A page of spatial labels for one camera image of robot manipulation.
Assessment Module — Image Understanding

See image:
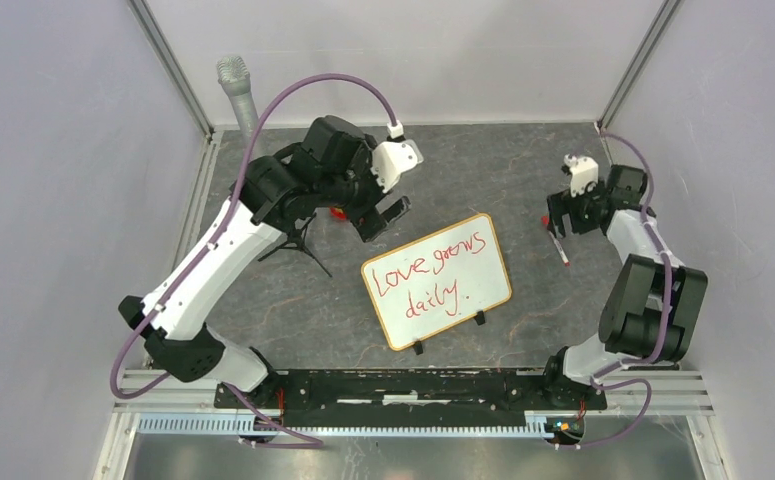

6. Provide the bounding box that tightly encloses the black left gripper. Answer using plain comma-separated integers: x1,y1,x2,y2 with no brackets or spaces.
318,135,411,241

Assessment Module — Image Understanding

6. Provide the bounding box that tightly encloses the red capped whiteboard marker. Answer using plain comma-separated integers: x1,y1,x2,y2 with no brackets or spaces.
541,215,571,267

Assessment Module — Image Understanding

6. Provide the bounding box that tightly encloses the yellow framed whiteboard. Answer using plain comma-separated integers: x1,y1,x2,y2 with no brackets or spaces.
360,213,513,351

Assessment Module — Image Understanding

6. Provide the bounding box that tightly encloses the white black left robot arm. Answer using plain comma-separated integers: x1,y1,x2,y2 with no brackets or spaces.
119,115,423,408

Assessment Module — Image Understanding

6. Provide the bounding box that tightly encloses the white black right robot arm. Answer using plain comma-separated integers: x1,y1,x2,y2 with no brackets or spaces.
540,156,708,408

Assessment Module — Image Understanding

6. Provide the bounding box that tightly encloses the black tripod microphone stand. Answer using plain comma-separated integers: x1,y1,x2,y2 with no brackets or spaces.
257,213,333,278

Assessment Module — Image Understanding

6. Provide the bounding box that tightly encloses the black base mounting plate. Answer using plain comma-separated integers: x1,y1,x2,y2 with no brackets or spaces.
248,368,607,428

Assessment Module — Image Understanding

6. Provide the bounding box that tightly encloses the silver microphone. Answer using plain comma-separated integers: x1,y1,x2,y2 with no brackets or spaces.
216,55,259,145

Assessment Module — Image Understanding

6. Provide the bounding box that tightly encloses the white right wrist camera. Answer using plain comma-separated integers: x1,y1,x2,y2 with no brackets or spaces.
563,154,599,198

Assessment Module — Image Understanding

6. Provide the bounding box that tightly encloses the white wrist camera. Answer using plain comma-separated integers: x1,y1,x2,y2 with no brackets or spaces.
563,154,599,198
370,122,424,194

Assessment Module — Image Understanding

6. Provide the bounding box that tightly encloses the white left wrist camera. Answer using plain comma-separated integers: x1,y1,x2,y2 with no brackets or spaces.
370,122,424,194

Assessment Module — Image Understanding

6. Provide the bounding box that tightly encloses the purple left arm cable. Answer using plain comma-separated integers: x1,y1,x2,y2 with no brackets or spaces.
109,72,405,449

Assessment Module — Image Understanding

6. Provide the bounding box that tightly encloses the aluminium frame rail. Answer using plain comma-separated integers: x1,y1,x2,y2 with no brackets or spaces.
94,367,730,479

